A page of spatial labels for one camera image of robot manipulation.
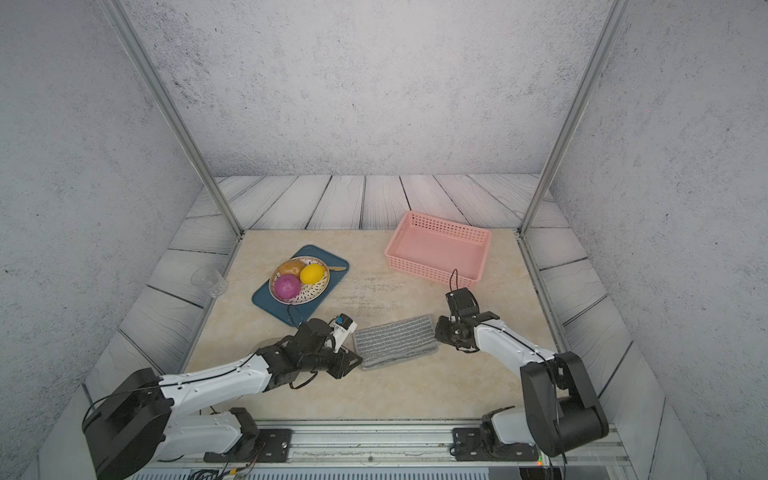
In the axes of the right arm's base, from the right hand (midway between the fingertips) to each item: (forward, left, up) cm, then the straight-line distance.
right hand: (443, 332), depth 89 cm
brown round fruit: (+22, +50, +4) cm, 54 cm away
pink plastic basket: (+36, 0, -2) cm, 36 cm away
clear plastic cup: (+19, +78, +1) cm, 80 cm away
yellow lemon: (+20, +42, +3) cm, 47 cm away
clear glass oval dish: (-3, +53, -2) cm, 53 cm away
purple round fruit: (+13, +49, +5) cm, 51 cm away
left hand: (-10, +23, +4) cm, 25 cm away
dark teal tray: (+7, +48, -3) cm, 48 cm away
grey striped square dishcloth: (-2, +14, -3) cm, 15 cm away
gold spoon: (+25, +35, -1) cm, 44 cm away
